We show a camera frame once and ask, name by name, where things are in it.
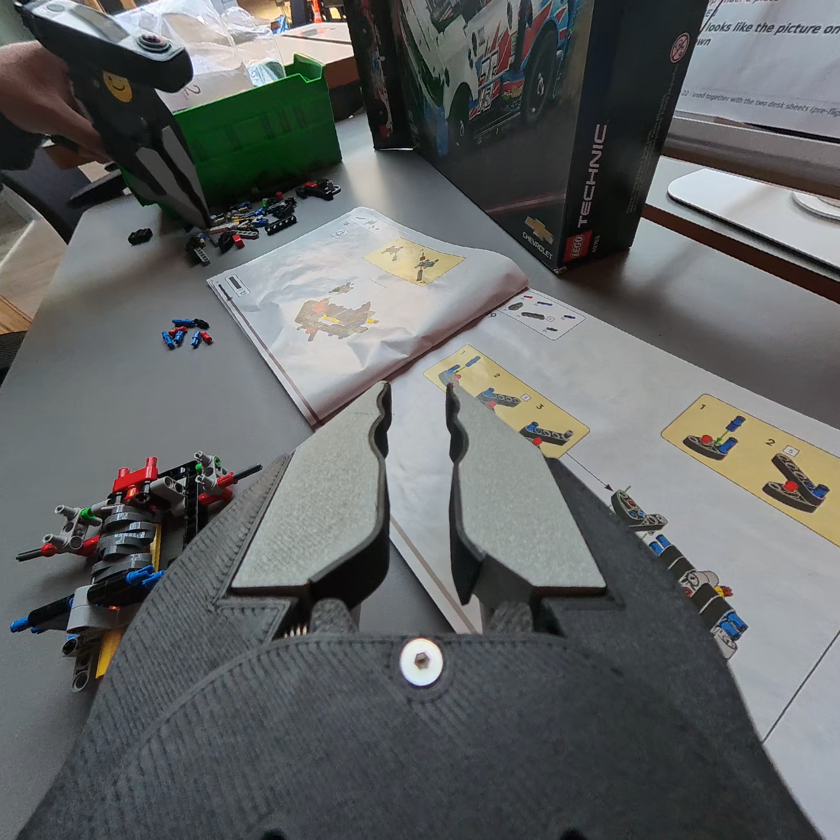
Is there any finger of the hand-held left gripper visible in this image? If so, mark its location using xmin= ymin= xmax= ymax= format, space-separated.
xmin=136 ymin=146 xmax=210 ymax=229
xmin=161 ymin=123 xmax=212 ymax=227

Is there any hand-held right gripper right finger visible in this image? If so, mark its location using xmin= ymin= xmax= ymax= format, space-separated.
xmin=445 ymin=382 xmax=608 ymax=608

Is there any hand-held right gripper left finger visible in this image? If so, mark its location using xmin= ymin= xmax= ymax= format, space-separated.
xmin=231 ymin=381 xmax=392 ymax=611

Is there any pile of lego pieces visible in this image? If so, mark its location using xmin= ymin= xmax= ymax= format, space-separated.
xmin=128 ymin=177 xmax=342 ymax=266

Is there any black lego chassis assembly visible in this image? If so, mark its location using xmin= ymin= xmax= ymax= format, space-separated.
xmin=10 ymin=451 xmax=263 ymax=693

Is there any lego instruction booklet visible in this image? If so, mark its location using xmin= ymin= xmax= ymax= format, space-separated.
xmin=206 ymin=206 xmax=840 ymax=834

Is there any person's left hand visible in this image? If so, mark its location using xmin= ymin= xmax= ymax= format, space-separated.
xmin=0 ymin=41 xmax=109 ymax=165

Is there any green plastic bin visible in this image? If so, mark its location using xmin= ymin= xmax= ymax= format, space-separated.
xmin=121 ymin=54 xmax=343 ymax=224

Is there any clear plastic bag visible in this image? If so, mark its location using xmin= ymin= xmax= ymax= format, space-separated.
xmin=121 ymin=0 xmax=296 ymax=112

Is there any white background table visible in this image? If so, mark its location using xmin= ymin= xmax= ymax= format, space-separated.
xmin=276 ymin=23 xmax=358 ymax=119

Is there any dark car picture box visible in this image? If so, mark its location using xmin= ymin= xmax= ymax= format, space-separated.
xmin=344 ymin=0 xmax=710 ymax=275

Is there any white computer monitor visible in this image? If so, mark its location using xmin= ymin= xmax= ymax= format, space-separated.
xmin=643 ymin=0 xmax=840 ymax=303

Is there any white printed instruction sheet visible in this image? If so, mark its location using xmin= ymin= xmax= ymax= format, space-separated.
xmin=676 ymin=0 xmax=840 ymax=142

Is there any black chair frame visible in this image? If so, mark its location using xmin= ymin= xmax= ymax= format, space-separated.
xmin=0 ymin=147 xmax=126 ymax=244

